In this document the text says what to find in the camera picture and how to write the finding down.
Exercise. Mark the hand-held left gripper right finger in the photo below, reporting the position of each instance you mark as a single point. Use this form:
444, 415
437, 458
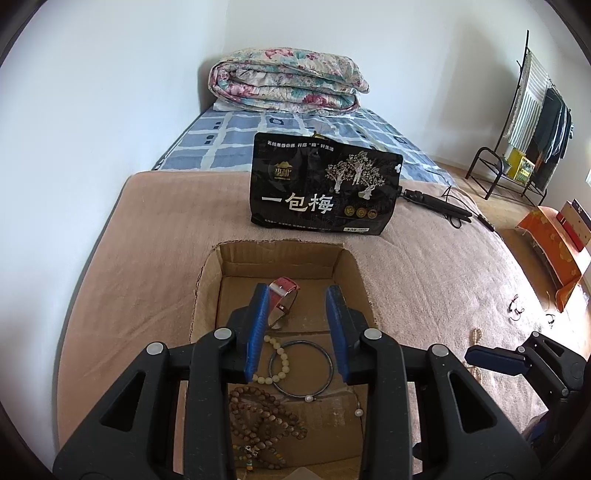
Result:
336, 332

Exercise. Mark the white folded bedding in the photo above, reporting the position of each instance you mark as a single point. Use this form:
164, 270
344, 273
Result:
220, 107

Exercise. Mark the red flat box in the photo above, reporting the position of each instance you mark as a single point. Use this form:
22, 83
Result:
570, 237

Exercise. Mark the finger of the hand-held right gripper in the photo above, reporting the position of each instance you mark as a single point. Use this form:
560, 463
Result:
494, 360

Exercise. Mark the blue checked bed sheet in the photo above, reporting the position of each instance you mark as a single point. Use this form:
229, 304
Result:
221, 143

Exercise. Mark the dark flat box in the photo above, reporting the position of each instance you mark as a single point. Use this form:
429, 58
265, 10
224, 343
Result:
581, 210

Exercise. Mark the striped hanging towel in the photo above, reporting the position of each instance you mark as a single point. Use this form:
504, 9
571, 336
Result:
528, 106

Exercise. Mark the brown fleece blanket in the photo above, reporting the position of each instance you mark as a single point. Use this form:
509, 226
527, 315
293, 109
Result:
438, 277

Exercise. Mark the small grey pot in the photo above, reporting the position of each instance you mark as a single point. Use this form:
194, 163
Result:
507, 166

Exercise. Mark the orange cloth covered table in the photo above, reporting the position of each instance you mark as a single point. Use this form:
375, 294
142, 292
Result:
549, 244

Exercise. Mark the tan flat box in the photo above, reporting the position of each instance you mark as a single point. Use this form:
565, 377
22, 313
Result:
575, 226

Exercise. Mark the folded floral quilt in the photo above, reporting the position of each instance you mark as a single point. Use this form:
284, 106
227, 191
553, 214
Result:
286, 78

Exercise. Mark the dark hanging clothes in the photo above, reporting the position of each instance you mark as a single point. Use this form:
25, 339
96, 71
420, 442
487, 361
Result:
549, 134

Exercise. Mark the black metal clothes rack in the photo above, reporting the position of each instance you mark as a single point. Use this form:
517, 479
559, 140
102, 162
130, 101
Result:
489, 151

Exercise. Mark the yellow box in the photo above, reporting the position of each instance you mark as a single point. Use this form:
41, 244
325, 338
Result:
524, 168

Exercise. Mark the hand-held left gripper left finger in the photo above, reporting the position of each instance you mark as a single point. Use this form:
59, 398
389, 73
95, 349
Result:
256, 332

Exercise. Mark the dark metal bangle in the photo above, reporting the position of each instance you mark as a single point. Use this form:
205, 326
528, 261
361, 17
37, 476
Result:
285, 392

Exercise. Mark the black snack bag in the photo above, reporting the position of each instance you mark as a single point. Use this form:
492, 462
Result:
300, 184

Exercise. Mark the cardboard box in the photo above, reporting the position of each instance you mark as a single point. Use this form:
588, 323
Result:
277, 258

